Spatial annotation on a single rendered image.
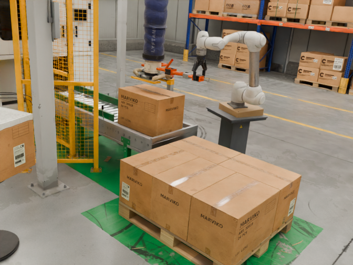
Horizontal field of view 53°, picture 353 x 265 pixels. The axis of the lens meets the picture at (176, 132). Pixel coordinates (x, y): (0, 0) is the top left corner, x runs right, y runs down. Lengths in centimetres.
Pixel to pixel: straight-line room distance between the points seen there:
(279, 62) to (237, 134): 843
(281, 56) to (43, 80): 974
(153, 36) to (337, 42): 860
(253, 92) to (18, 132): 228
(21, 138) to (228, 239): 159
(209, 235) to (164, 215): 45
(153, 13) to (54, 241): 221
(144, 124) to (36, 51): 122
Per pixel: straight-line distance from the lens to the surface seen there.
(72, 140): 440
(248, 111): 390
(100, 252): 294
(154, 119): 354
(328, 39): 1174
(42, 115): 348
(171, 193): 274
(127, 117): 384
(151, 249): 296
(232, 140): 400
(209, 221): 258
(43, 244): 308
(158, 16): 359
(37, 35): 334
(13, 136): 266
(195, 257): 288
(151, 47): 363
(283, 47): 1223
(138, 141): 357
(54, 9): 335
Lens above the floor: 182
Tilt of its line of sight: 20 degrees down
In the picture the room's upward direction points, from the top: 5 degrees clockwise
